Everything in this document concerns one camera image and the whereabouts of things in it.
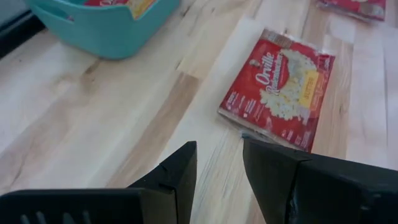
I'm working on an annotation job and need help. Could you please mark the black aluminium table frame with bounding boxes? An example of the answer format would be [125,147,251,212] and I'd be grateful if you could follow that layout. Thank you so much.
[0,11,46,60]

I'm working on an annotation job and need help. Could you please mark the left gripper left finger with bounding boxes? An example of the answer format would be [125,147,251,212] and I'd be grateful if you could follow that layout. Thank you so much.
[0,141,198,224]

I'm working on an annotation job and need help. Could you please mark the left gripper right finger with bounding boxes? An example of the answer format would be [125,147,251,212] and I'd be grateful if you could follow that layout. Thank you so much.
[243,139,398,224]

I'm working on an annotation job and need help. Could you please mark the teal plastic basket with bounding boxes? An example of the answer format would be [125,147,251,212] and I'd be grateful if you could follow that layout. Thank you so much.
[24,0,181,60]

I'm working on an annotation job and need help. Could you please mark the red popcorn bag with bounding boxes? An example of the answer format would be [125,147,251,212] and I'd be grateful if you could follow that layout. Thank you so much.
[217,27,336,154]
[317,0,387,22]
[83,0,158,20]

